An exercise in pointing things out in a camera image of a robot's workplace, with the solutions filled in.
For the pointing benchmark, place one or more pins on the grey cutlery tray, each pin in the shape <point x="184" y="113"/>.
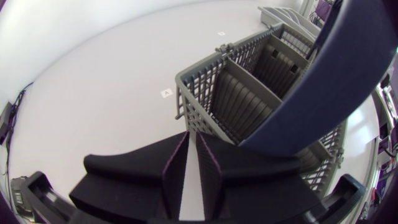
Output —
<point x="287" y="18"/>

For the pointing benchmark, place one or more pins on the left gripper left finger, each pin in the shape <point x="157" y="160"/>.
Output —
<point x="136" y="180"/>

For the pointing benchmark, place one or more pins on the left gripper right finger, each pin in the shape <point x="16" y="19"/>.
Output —
<point x="248" y="183"/>

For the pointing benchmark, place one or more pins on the grey cutlery basket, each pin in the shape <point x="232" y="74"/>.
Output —
<point x="280" y="93"/>

